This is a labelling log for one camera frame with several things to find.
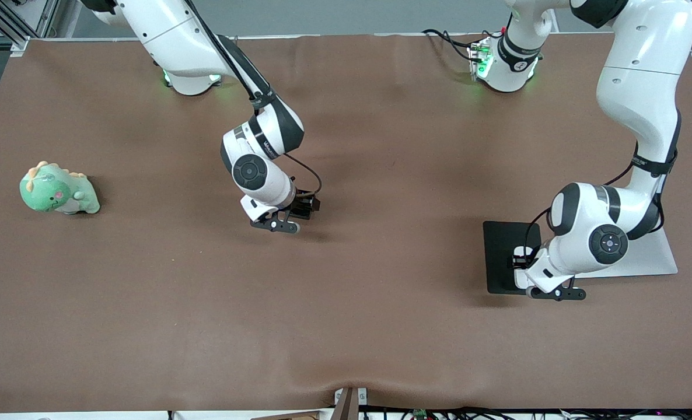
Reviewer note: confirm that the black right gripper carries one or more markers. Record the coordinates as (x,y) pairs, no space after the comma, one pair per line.
(303,203)

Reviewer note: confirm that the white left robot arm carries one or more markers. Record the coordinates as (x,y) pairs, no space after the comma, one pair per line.
(638,58)

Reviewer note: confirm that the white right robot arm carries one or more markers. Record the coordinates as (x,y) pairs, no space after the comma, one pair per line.
(177,35)

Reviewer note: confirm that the black mouse pad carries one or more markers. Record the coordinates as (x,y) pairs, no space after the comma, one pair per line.
(497,256)

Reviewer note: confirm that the silver closed laptop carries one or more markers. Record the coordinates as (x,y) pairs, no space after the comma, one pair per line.
(655,259)

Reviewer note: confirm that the small green circuit board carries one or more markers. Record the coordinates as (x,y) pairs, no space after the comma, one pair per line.
(420,415)

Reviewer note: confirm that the brown wooden board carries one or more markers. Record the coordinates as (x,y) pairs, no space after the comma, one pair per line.
(287,416)

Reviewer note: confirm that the green plush dinosaur toy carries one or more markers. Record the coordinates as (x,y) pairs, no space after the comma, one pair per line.
(48,192)

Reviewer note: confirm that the aluminium frame struts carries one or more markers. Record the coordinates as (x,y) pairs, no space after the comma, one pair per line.
(48,17)

